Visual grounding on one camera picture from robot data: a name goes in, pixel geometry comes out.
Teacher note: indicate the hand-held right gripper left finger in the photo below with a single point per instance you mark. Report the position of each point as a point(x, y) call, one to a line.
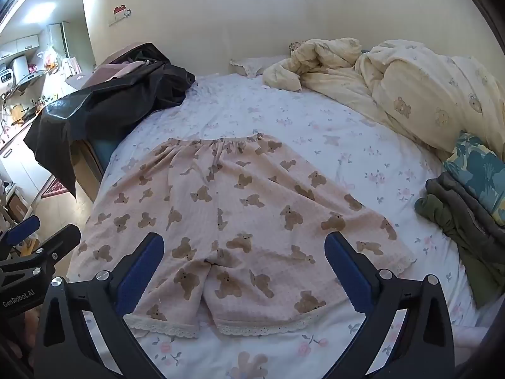
point(142, 268)

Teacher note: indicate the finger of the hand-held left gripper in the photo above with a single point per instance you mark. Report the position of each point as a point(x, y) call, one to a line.
point(21, 231)
point(59, 243)

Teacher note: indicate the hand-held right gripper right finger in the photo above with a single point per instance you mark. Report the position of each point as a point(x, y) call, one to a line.
point(347, 268)

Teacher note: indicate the pink bear-print pants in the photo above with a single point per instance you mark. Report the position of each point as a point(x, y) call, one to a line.
point(236, 213)

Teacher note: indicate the red patterned floor rug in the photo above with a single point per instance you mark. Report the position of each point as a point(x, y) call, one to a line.
point(53, 187)

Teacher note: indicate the kitchen counter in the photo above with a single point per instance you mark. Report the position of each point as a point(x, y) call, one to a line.
point(15, 134)

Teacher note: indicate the olive green garment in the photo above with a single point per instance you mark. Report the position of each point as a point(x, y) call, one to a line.
point(473, 256)

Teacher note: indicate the dark grey garment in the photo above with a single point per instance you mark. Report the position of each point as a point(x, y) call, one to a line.
point(461, 201)

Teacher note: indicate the white floral bed sheet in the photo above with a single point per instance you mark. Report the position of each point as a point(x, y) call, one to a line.
point(315, 126)

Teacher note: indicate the range hood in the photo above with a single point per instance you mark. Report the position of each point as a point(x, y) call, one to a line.
point(29, 81)

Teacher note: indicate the black jacket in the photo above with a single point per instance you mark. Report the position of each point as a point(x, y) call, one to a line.
point(118, 98)

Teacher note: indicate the teal floral cloth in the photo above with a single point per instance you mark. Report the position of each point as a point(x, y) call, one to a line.
point(473, 169)

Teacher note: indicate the white plastic bag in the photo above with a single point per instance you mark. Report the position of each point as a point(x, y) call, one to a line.
point(49, 59)

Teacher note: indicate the cream bear-print quilt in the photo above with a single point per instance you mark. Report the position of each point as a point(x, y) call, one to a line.
point(414, 87)

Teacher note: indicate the silver refrigerator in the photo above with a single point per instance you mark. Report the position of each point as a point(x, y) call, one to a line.
point(59, 39)

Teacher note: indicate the white lace-edged pillow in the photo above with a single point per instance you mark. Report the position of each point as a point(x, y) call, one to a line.
point(256, 65)

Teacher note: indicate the small plush toy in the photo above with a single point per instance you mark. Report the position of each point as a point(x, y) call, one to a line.
point(294, 46)

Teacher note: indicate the bed frame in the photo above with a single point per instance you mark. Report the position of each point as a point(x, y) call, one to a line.
point(92, 166)

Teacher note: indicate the white wall cabinets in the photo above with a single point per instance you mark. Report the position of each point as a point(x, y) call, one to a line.
point(19, 45)

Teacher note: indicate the wall switch with red sticker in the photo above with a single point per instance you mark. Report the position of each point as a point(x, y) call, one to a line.
point(119, 14)

